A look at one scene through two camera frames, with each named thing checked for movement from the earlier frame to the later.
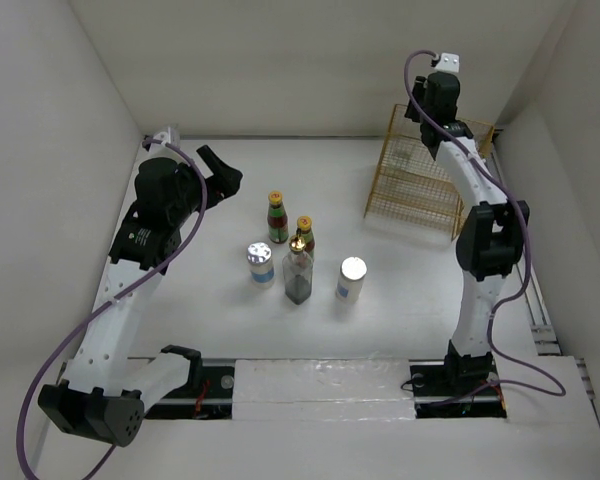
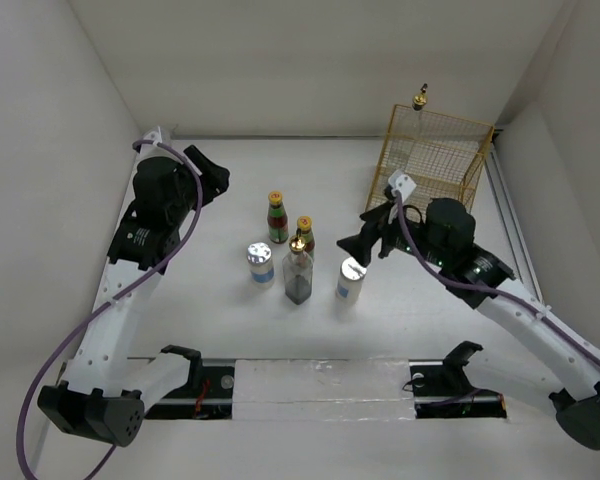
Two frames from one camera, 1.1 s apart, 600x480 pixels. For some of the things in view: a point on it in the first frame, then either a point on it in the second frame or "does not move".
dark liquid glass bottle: x=297 y=271 does not move
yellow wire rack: x=411 y=187 does not move
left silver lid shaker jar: x=259 y=256 does not move
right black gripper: x=425 y=86 to x=360 y=245
